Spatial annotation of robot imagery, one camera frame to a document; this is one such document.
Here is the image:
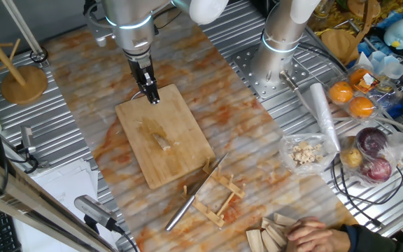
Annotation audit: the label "clear glass jar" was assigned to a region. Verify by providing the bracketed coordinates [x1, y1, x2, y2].
[312, 0, 332, 19]

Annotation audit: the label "plastic bag of lotus pieces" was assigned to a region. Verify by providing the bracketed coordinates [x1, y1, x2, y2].
[278, 132, 339, 176]

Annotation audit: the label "orange with paper label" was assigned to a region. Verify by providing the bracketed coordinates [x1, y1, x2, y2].
[348, 68, 374, 90]

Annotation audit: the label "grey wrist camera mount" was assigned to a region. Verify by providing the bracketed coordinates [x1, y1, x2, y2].
[83, 0, 115, 48]

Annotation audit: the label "red onion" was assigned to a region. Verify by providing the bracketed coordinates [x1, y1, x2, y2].
[356, 127, 388, 158]
[359, 156, 393, 183]

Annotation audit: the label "person right hand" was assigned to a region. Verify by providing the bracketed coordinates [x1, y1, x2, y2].
[285, 216, 352, 252]

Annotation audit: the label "roll of clear plastic bags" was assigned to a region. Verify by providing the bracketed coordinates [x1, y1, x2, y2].
[309, 83, 342, 153]

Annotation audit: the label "oranges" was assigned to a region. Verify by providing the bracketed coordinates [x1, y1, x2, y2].
[327, 64, 381, 123]

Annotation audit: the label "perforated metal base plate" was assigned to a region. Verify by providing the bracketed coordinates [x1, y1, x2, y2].
[232, 43, 311, 100]

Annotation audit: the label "wooden cutting board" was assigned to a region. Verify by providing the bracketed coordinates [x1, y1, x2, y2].
[114, 83, 216, 190]

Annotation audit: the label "person left hand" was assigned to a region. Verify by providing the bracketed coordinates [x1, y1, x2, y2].
[285, 239, 323, 252]

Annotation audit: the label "round wooden board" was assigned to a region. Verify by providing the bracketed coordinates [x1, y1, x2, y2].
[321, 28, 360, 67]

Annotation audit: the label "light blue plush toy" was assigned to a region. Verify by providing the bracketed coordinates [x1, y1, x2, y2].
[383, 17, 403, 50]

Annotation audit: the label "clear plastic measuring cup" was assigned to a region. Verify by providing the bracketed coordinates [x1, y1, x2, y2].
[368, 50, 403, 81]

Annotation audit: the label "wooden spoon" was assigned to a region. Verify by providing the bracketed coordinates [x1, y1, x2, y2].
[347, 0, 382, 46]

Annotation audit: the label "dark sleeved forearm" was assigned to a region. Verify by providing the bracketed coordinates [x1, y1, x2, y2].
[339, 223, 403, 252]

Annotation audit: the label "clear plastic produce bag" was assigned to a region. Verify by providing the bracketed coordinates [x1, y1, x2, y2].
[337, 127, 403, 188]

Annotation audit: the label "silver tube camera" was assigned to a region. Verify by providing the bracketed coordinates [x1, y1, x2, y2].
[73, 195, 119, 234]

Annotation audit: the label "thin black power cable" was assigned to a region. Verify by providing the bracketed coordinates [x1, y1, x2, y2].
[330, 159, 403, 228]

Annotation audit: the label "metal frame bar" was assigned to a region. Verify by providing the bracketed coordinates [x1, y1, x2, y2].
[0, 150, 117, 252]

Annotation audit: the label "orange marble pattern mat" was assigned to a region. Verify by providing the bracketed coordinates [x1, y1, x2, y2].
[42, 5, 359, 252]

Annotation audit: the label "white paper stack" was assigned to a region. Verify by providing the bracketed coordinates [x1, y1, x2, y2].
[12, 158, 120, 252]

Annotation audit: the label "orange fruit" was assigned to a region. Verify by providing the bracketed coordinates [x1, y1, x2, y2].
[328, 80, 354, 105]
[348, 96, 376, 118]

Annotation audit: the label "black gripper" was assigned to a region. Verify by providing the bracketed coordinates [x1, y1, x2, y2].
[127, 52, 161, 105]

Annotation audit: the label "wooden peg rack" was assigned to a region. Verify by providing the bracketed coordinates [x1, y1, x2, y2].
[182, 157, 247, 229]

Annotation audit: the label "steel cleaver knife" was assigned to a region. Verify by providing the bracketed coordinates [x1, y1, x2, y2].
[164, 153, 229, 232]

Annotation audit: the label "pale wooden block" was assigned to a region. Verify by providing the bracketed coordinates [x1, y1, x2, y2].
[260, 216, 276, 230]
[273, 212, 298, 227]
[246, 229, 265, 252]
[266, 223, 289, 249]
[260, 229, 282, 252]

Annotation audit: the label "white pole with black ring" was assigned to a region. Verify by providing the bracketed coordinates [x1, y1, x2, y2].
[1, 0, 50, 64]

